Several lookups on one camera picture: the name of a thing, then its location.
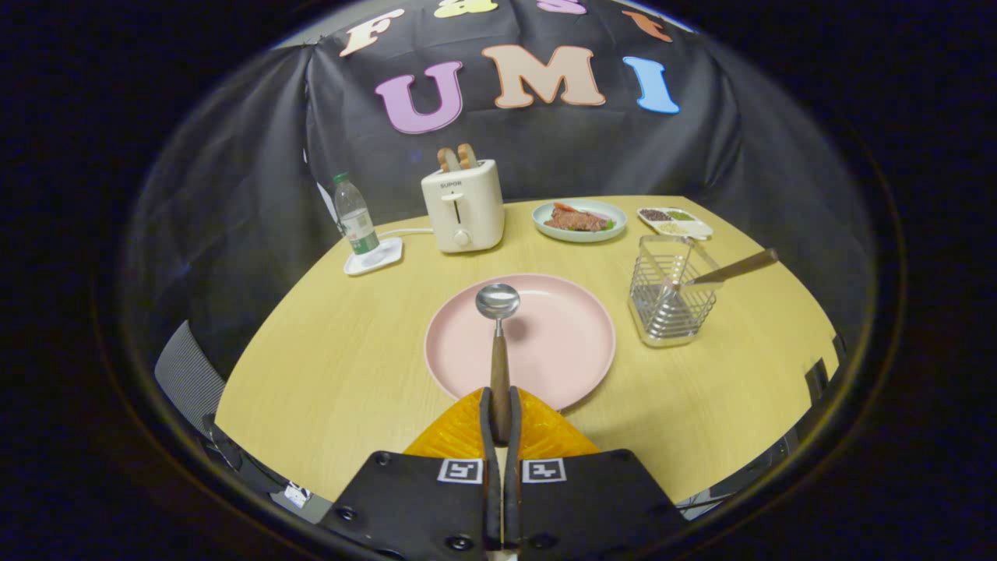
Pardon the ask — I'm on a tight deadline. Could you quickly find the pink plate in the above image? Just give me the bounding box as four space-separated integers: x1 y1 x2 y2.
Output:
424 273 617 412

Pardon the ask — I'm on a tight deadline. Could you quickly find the wooden handled metal fork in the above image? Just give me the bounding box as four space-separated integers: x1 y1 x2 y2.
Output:
678 248 780 293

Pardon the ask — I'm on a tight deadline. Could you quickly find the white toaster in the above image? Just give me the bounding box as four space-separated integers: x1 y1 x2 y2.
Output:
421 159 506 254

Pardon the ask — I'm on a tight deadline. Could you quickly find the black chair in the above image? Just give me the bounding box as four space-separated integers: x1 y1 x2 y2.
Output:
802 335 848 406

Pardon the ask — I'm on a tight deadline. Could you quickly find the metal wire cutlery basket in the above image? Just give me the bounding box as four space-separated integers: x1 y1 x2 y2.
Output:
628 235 724 348

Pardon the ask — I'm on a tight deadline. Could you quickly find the grey mesh chair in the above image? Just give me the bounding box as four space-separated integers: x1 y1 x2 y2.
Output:
153 319 227 418

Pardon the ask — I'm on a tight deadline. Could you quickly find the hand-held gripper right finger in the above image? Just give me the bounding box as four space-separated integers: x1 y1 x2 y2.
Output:
502 387 690 561

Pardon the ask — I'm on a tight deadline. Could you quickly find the brown sliced meat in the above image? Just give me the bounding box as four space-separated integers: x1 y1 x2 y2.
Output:
544 204 612 233

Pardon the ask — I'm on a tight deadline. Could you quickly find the pale green food plate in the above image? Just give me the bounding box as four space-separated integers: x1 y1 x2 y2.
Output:
532 199 628 244

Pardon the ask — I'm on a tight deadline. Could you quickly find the wooden handled metal spoon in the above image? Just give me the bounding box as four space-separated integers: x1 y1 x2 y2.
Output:
475 283 521 445

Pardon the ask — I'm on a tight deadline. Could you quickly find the white square coaster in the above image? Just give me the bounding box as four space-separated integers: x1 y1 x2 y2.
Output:
343 237 404 277

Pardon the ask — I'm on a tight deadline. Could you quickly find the clear plastic water bottle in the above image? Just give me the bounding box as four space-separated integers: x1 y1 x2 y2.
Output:
333 172 381 256

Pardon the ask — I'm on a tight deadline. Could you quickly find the white divided grain dish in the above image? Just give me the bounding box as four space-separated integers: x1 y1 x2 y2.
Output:
636 206 713 241

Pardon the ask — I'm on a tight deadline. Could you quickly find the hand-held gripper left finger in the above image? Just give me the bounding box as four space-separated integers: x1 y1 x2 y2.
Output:
318 387 503 561

